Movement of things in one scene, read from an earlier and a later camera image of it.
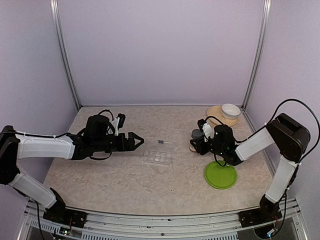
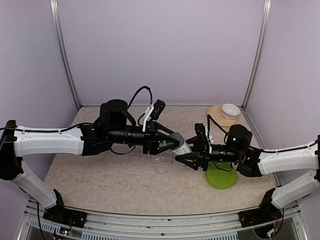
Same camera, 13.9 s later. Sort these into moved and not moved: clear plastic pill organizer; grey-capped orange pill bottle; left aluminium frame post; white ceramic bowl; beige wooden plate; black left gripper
Moved: grey-capped orange pill bottle; black left gripper
Not moved: clear plastic pill organizer; beige wooden plate; left aluminium frame post; white ceramic bowl
